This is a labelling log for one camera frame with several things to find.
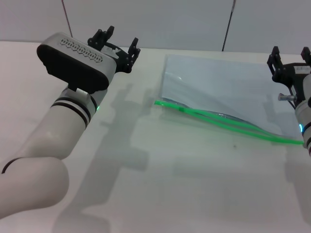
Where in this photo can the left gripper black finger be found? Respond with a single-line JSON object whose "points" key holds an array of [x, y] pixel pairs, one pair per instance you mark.
{"points": [[100, 38], [133, 55]]}

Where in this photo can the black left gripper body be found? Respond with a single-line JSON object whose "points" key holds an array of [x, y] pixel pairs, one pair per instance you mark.
{"points": [[121, 61]]}

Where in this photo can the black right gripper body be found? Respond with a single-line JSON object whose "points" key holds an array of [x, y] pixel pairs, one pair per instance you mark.
{"points": [[289, 72]]}

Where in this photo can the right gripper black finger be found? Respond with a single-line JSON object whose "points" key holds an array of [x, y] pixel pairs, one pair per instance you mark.
{"points": [[274, 61], [306, 57]]}

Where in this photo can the clear document bag green zipper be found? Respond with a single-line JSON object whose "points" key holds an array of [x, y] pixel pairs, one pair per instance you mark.
{"points": [[218, 85]]}

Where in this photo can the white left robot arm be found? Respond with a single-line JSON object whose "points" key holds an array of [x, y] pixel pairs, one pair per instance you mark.
{"points": [[48, 136]]}

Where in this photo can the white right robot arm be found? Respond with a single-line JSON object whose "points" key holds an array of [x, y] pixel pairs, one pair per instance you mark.
{"points": [[305, 116]]}

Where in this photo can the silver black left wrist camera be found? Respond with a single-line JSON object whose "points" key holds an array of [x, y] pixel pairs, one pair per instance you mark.
{"points": [[73, 65]]}

